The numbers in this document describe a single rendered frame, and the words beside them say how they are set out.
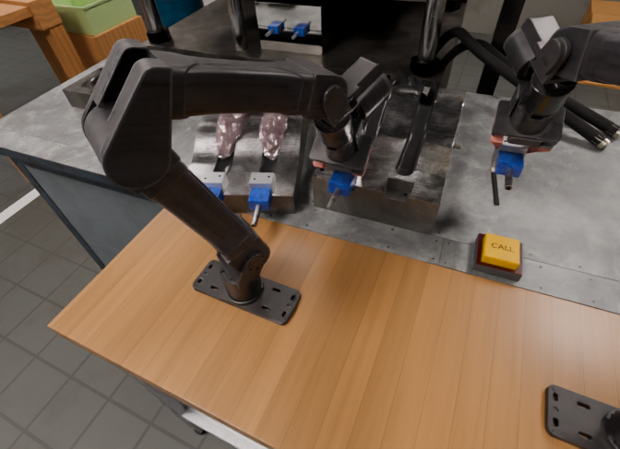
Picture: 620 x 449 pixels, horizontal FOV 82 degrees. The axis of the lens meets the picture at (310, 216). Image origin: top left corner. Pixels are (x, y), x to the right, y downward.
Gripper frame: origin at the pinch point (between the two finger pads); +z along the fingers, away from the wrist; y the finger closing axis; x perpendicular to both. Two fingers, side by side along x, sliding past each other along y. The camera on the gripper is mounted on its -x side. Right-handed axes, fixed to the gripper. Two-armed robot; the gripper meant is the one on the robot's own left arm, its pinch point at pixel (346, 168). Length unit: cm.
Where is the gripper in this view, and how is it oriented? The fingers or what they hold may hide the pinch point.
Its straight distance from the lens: 72.6
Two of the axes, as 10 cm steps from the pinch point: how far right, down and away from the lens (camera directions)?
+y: -9.3, -2.5, 2.8
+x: -3.1, 9.3, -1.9
